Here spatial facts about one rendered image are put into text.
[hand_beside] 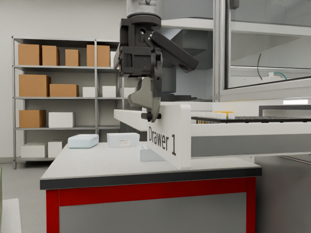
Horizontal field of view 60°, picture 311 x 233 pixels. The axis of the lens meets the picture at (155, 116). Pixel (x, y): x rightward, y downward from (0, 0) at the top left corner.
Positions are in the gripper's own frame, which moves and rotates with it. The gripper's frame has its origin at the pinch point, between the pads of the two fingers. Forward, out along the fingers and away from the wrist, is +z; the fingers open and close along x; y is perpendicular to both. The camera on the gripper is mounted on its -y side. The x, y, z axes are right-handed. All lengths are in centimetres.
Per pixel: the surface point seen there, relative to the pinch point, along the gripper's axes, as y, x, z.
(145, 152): -2.3, -23.3, 11.9
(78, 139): 19, -55, 11
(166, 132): -1.3, 5.6, 3.2
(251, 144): -15.2, 12.9, 5.0
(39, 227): 54, -164, 91
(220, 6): -35, -40, -40
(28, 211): 70, -200, 91
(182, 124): -1.5, 14.6, 0.9
